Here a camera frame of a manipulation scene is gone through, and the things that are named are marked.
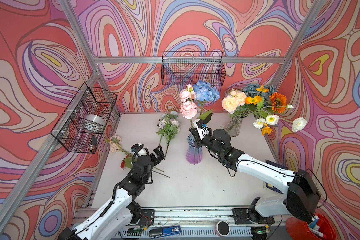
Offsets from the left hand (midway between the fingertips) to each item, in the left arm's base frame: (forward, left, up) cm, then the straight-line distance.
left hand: (158, 148), depth 79 cm
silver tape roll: (+4, +29, +17) cm, 34 cm away
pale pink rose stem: (+10, +31, -13) cm, 35 cm away
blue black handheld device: (-36, -1, -11) cm, 38 cm away
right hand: (+5, -18, +9) cm, 21 cm away
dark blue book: (-1, -74, -19) cm, 76 cm away
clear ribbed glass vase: (+26, -50, -13) cm, 58 cm away
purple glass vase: (+2, -20, -10) cm, 23 cm away
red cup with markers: (-35, -72, -8) cm, 81 cm away
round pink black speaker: (-35, -31, -12) cm, 48 cm away
